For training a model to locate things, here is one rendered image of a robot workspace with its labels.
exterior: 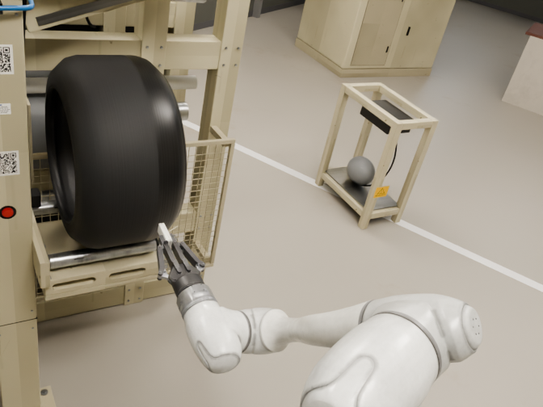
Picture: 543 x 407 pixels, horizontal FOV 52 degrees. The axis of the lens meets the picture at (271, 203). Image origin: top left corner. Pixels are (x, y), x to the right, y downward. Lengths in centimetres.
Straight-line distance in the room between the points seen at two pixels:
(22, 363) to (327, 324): 138
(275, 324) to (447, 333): 56
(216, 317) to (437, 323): 58
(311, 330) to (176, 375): 165
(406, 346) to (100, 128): 99
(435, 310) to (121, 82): 105
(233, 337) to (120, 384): 139
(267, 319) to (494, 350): 219
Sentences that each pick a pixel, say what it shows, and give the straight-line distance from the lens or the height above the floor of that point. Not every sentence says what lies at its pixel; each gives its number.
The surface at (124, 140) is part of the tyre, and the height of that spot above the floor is 135.
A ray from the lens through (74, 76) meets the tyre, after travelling 163.
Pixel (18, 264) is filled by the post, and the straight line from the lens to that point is 188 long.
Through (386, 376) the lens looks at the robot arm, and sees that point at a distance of 78.
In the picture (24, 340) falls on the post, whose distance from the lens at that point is 211.
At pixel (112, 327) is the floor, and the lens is 286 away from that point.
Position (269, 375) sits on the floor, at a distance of 275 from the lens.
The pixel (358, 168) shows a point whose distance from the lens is 397.
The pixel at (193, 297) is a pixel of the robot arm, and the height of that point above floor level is 115.
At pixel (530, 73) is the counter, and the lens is 727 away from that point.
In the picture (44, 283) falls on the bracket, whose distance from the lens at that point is 179.
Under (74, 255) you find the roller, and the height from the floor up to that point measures 92.
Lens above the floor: 207
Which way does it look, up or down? 32 degrees down
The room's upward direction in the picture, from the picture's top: 13 degrees clockwise
